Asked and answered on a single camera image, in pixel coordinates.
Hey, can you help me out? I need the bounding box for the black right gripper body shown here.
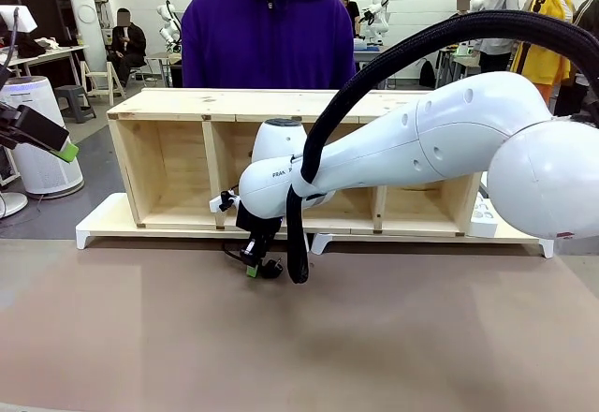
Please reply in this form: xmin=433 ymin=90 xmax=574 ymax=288
xmin=235 ymin=203 xmax=282 ymax=244

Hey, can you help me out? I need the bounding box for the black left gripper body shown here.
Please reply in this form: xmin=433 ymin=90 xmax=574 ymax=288
xmin=0 ymin=101 xmax=22 ymax=149

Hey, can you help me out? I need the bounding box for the black power cable with plug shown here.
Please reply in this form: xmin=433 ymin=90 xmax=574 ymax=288
xmin=222 ymin=242 xmax=285 ymax=281

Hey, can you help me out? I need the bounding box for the grey plastic stool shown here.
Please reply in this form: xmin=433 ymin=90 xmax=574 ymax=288
xmin=53 ymin=84 xmax=97 ymax=125

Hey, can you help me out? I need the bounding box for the white round air purifier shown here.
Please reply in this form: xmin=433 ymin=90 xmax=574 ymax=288
xmin=0 ymin=76 xmax=85 ymax=196

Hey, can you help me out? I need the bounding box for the white-legged wooden riser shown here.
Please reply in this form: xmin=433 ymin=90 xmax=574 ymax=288
xmin=310 ymin=196 xmax=556 ymax=259
xmin=75 ymin=193 xmax=311 ymax=257

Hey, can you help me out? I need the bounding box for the white fan base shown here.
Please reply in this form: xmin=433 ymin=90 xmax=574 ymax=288
xmin=0 ymin=190 xmax=29 ymax=220

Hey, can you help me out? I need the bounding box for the long white side table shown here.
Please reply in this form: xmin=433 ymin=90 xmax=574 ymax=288
xmin=0 ymin=44 xmax=90 ymax=81

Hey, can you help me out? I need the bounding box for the small wooden step ladder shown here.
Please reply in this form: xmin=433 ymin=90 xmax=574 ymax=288
xmin=79 ymin=60 xmax=127 ymax=107

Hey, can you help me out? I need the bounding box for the dark clothes pile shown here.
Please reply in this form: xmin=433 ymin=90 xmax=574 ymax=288
xmin=18 ymin=35 xmax=62 ymax=57

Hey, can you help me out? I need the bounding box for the seated man in black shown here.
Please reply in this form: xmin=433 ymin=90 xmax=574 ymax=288
xmin=106 ymin=7 xmax=147 ymax=88

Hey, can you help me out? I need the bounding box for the tall white air conditioner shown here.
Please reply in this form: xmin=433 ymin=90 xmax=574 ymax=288
xmin=64 ymin=0 xmax=109 ymax=74

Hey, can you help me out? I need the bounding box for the wooden shelf box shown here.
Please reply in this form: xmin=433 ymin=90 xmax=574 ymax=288
xmin=106 ymin=86 xmax=488 ymax=238

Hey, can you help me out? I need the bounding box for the person in purple hoodie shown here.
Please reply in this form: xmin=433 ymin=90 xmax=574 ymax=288
xmin=181 ymin=0 xmax=357 ymax=90

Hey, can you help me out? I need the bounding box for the black backpack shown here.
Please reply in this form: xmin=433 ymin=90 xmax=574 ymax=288
xmin=418 ymin=58 xmax=436 ymax=89

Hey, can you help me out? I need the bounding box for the black-haired person in black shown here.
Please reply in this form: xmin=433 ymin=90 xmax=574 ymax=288
xmin=336 ymin=0 xmax=362 ymax=37

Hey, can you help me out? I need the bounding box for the mannequin in yellow jacket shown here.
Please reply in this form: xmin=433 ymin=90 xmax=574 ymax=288
xmin=509 ymin=0 xmax=577 ymax=104

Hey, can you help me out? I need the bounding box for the figure in dark brown jacket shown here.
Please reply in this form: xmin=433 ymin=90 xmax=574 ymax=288
xmin=551 ymin=0 xmax=599 ymax=118

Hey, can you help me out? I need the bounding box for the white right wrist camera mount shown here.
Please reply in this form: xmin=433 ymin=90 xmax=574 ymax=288
xmin=209 ymin=189 xmax=241 ymax=213

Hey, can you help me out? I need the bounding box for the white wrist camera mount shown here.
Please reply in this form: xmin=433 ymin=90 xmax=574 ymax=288
xmin=0 ymin=4 xmax=38 ymax=34
xmin=209 ymin=189 xmax=241 ymax=213

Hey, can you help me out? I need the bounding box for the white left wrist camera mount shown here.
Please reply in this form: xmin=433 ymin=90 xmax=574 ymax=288
xmin=0 ymin=4 xmax=38 ymax=34

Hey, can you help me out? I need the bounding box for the black braided cable sleeve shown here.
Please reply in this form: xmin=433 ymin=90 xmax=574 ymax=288
xmin=285 ymin=8 xmax=599 ymax=286

